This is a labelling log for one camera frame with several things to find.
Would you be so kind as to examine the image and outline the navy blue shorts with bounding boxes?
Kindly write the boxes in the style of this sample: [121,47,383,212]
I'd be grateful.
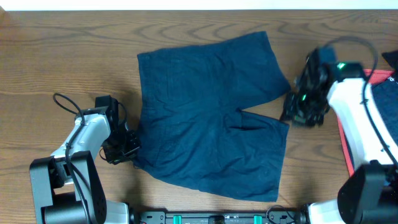
[134,32,290,202]

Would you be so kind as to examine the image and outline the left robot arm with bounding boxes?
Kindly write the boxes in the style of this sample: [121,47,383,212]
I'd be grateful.
[29,95,141,224]

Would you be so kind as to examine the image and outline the black garment at edge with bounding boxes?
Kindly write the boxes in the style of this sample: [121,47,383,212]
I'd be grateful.
[382,50,398,71]

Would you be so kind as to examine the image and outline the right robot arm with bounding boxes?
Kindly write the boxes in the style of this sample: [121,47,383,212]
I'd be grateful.
[280,46,397,223]

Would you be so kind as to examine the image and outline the black mounting rail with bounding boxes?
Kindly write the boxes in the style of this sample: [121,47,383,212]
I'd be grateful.
[130,205,310,224]

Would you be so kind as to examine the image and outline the red cloth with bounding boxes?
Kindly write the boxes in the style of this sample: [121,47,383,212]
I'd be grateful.
[337,70,393,176]

